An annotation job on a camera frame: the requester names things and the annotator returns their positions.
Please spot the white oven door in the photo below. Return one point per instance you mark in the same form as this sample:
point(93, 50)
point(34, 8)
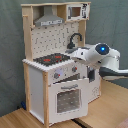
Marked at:
point(68, 100)

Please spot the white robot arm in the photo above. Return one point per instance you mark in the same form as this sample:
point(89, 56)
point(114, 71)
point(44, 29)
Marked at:
point(101, 57)

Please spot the wooden toy kitchen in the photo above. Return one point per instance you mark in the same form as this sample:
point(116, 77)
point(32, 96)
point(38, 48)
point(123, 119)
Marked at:
point(42, 41)

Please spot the right red stove knob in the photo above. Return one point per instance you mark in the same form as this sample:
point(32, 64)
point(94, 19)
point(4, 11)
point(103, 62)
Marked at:
point(74, 69)

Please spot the red stove knob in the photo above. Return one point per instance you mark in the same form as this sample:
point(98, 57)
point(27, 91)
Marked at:
point(56, 75)
point(74, 69)

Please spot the black stovetop red burners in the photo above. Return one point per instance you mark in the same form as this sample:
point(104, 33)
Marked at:
point(52, 59)

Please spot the left red stove knob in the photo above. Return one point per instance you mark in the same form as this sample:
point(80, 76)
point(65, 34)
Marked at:
point(56, 75)

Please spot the black faucet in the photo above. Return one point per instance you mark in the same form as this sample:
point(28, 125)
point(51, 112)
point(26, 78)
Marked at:
point(73, 40)

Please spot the white cabinet door with dispenser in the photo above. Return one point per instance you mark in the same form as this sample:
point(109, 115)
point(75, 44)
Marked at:
point(94, 81)

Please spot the grey range hood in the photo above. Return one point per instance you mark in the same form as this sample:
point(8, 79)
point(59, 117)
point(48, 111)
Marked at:
point(48, 18)

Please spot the toy microwave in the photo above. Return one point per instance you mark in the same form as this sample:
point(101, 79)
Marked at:
point(77, 11)

